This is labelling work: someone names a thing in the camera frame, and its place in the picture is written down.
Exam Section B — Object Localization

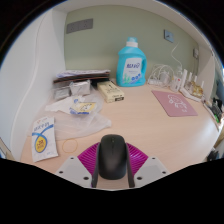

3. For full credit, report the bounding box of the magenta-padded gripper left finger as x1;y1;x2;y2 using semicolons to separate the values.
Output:
54;142;101;189

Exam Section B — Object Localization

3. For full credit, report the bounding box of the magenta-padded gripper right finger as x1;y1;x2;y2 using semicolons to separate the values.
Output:
125;143;171;189

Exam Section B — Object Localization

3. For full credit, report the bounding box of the black computer mouse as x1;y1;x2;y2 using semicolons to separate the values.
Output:
97;134;128;181

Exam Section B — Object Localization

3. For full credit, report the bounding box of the pink printed mouse pad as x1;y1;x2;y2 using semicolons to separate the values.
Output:
151;89;199;118

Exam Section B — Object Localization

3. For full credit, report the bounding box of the yellow rubber band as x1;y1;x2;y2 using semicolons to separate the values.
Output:
62;138;79;154

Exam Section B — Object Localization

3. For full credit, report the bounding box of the clear plastic bag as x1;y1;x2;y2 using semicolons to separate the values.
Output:
26;89;113;141

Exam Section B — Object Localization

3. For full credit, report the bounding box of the white blue printed packet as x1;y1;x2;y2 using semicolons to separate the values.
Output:
30;116;59;163

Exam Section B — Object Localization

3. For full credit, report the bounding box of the small yellow white packet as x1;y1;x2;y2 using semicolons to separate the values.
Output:
69;101;98;116

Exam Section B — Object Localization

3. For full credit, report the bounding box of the silver foil packet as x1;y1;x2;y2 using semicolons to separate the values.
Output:
53;85;72;101
69;79;92;97

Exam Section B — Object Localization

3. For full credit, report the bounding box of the cream cardboard box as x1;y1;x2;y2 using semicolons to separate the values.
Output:
96;80;126;104

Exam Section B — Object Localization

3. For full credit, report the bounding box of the white power strip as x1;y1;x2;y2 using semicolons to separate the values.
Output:
147;77;168;86

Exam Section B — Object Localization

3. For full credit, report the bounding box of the white router with antennas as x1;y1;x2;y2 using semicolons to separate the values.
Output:
179;68;205;103

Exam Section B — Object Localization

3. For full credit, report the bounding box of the clear jar with red label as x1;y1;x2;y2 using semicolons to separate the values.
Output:
169;68;183;93

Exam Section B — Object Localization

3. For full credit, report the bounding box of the white charger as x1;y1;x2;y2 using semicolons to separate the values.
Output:
161;71;171;84

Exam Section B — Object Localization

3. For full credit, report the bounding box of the golden snack bag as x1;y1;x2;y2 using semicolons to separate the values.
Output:
187;79;204;98

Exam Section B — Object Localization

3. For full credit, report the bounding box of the blue detergent bottle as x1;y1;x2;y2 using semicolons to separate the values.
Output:
116;36;148;88

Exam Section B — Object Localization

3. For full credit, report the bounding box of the coiled white cable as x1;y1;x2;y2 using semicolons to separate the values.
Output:
147;63;175;85

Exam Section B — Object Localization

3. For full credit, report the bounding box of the white wall cable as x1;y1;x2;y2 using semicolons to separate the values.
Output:
170;41;184;69

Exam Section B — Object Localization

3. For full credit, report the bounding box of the grey wall panel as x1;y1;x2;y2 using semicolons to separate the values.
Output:
65;18;94;35

